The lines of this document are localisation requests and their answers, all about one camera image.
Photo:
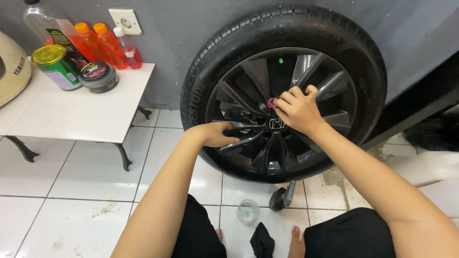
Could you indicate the orange bottle with orange cap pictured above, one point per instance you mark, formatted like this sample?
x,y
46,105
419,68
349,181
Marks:
x,y
111,48
89,43

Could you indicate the pink applicator pad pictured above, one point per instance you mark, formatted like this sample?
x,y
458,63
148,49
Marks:
x,y
271,103

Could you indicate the person's left hand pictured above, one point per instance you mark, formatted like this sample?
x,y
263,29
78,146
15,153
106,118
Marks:
x,y
209,136

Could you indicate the car wheel with black tyre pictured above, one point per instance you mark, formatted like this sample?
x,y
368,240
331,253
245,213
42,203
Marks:
x,y
222,43

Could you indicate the clear plastic cup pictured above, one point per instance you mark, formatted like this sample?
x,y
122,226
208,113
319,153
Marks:
x,y
247,211

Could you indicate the person's foot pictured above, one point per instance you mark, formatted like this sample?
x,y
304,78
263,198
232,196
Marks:
x,y
296,243
219,234

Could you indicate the white low table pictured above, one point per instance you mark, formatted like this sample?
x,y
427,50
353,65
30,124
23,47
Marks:
x,y
82,111

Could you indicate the black wheel chock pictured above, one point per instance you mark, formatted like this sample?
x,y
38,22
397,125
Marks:
x,y
281,199

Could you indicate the white curved plastic object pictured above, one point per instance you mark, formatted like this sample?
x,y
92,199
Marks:
x,y
430,168

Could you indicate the person's black shorts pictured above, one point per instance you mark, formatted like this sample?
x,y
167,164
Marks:
x,y
197,233

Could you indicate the black round wax tin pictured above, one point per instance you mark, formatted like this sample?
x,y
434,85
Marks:
x,y
97,76

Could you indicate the green tin with gold lid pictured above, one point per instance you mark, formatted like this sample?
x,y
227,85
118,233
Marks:
x,y
59,70

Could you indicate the large clear bottle orange liquid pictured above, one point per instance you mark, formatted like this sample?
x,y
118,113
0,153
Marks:
x,y
39,21

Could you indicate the cream motorcycle fairing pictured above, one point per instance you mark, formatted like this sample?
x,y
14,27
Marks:
x,y
12,71

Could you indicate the person's right hand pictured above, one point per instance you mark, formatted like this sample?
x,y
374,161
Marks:
x,y
301,113

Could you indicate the person's right foot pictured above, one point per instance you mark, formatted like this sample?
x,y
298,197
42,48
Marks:
x,y
296,243

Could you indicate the small red bottle white cap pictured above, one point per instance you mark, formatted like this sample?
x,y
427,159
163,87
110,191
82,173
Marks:
x,y
129,53

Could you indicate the black furry mat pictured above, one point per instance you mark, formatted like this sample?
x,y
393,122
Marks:
x,y
434,132

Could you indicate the black cloth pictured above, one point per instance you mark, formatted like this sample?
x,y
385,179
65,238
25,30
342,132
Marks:
x,y
261,242

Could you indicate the person's left foot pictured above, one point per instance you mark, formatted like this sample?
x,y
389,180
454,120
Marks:
x,y
219,234

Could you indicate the white wall socket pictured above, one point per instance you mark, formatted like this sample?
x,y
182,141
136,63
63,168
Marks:
x,y
125,21

